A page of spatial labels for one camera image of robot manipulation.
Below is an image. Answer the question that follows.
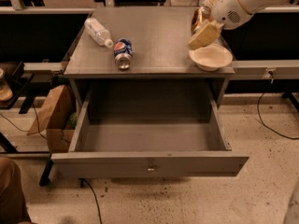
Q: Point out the white bowl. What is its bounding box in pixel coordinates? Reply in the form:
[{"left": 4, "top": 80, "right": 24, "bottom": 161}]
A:
[{"left": 189, "top": 44, "right": 233, "bottom": 72}]

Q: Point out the brown cardboard box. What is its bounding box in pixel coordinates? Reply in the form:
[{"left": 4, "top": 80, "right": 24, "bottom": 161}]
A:
[{"left": 27, "top": 85, "right": 76, "bottom": 153}]

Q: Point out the orange soda can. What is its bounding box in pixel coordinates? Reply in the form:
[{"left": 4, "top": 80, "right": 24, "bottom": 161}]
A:
[{"left": 191, "top": 6, "right": 212, "bottom": 35}]

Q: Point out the glass jar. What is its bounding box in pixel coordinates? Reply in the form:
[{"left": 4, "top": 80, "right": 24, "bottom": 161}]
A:
[{"left": 0, "top": 68, "right": 13, "bottom": 102}]

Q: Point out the metal drawer knob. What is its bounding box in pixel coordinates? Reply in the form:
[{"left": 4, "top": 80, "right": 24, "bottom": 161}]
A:
[{"left": 147, "top": 165, "right": 156, "bottom": 174}]

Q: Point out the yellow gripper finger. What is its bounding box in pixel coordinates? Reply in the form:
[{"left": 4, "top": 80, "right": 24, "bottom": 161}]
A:
[{"left": 188, "top": 20, "right": 223, "bottom": 50}]

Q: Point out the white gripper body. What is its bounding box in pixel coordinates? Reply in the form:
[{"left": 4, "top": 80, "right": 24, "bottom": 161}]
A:
[{"left": 203, "top": 0, "right": 253, "bottom": 30}]

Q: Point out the blue pepsi can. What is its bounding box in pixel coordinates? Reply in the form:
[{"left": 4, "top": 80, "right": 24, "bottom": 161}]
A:
[{"left": 113, "top": 38, "right": 133, "bottom": 70}]

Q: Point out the brown trouser leg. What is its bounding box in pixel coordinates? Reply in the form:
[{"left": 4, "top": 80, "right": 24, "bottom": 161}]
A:
[{"left": 0, "top": 157, "right": 32, "bottom": 224}]

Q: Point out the black floor cable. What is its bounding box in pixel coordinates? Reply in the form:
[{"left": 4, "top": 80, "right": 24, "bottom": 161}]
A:
[{"left": 78, "top": 177, "right": 104, "bottom": 224}]

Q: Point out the black shelf stand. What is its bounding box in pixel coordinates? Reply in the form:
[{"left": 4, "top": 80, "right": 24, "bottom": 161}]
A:
[{"left": 0, "top": 62, "right": 36, "bottom": 114}]

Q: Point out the clear plastic water bottle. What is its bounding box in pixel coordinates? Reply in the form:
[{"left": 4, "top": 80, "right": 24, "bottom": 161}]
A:
[{"left": 84, "top": 18, "right": 114, "bottom": 49}]

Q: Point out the black cable at left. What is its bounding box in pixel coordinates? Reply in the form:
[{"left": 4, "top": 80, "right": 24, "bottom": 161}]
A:
[{"left": 0, "top": 103, "right": 48, "bottom": 140}]

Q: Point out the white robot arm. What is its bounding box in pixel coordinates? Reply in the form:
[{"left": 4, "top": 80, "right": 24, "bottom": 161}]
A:
[{"left": 188, "top": 0, "right": 288, "bottom": 50}]

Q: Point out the open grey top drawer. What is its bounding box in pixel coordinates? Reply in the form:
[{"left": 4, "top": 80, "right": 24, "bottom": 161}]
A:
[{"left": 52, "top": 88, "right": 249, "bottom": 178}]

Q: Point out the black cable at right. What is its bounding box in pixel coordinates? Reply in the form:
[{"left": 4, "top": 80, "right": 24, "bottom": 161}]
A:
[{"left": 256, "top": 91, "right": 299, "bottom": 141}]

